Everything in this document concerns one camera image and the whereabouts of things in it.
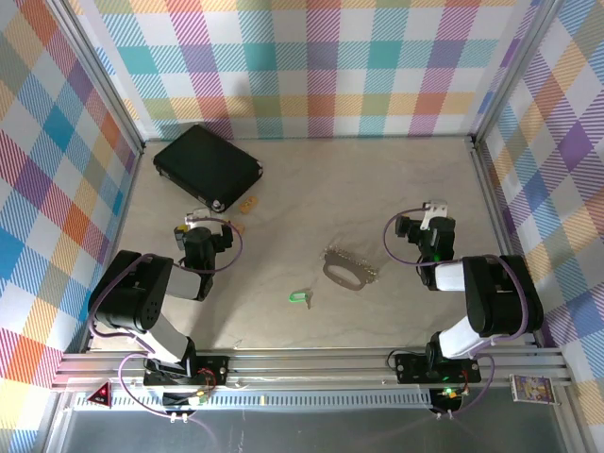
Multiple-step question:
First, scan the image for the red triangle warning sign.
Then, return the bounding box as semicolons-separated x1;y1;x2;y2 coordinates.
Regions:
86;380;113;410

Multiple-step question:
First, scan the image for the small connector board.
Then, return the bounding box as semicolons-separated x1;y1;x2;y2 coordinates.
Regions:
162;387;212;411
431;384;468;411

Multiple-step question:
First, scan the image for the black zip case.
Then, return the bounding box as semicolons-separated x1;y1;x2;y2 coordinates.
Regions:
152;123;264;214

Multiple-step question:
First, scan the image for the white slotted cable duct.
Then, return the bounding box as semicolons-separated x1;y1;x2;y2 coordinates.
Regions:
70;390;433;412

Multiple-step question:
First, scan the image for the aluminium front rail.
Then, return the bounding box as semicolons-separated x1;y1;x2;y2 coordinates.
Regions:
51;347;575;393

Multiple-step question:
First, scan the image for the aluminium side rail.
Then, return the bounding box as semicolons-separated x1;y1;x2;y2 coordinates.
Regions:
77;143;147;355
469;135;544;350

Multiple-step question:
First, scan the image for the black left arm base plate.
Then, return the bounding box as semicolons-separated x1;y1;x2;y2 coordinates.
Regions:
143;356;231;387

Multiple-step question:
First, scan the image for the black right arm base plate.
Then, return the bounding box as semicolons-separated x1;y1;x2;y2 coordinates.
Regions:
394;351;482;384

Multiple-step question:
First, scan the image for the aluminium frame post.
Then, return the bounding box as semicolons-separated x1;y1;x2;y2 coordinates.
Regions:
469;0;565;145
46;0;146;155

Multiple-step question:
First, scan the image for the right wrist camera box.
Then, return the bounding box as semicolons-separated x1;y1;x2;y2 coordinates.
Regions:
421;200;448;231

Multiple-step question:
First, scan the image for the small colourful card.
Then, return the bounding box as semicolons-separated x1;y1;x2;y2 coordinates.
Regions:
509;373;562;405

